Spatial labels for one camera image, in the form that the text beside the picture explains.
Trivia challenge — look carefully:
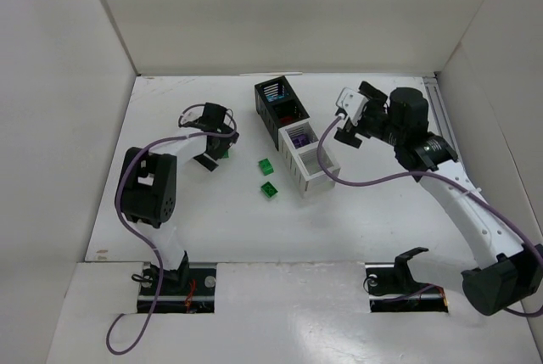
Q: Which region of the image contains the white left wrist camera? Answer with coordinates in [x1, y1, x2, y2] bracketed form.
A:
[178, 111, 199, 127]

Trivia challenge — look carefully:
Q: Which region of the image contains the red round lego piece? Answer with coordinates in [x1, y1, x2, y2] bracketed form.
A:
[279, 115, 298, 126]

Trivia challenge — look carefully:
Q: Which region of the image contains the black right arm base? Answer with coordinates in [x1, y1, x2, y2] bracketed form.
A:
[362, 247, 449, 313]

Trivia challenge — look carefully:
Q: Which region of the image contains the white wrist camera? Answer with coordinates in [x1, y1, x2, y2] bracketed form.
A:
[335, 87, 368, 126]
[178, 111, 199, 127]

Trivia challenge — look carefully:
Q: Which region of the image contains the black slotted container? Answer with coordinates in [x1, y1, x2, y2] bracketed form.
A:
[255, 76, 310, 150]

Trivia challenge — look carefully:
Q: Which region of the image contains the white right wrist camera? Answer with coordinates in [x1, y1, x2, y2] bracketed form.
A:
[335, 87, 368, 126]

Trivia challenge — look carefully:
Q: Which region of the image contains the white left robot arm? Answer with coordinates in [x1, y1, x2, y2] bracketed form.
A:
[115, 103, 239, 287]

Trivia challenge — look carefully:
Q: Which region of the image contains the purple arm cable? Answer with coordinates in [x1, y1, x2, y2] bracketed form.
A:
[316, 113, 543, 318]
[104, 103, 238, 356]

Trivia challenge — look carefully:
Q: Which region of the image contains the purple flower lego brick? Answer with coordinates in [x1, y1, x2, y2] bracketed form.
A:
[292, 134, 310, 148]

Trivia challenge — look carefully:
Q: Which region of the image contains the green 2x2 lego brick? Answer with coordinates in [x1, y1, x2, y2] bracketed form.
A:
[258, 158, 274, 176]

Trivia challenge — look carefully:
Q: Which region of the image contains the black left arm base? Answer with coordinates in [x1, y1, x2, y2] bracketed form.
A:
[131, 255, 217, 314]

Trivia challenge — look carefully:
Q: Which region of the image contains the aluminium rail right side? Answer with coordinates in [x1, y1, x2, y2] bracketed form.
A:
[423, 76, 457, 150]

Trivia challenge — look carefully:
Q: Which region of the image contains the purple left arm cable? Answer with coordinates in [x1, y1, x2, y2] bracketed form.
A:
[104, 103, 238, 356]

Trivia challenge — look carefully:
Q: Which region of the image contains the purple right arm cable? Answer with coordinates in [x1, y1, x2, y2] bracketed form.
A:
[316, 113, 543, 318]

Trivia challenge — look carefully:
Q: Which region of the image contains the white slotted container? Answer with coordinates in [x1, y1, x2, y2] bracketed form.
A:
[278, 120, 335, 198]

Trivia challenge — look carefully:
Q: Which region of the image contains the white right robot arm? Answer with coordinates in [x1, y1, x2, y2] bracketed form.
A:
[331, 81, 542, 316]

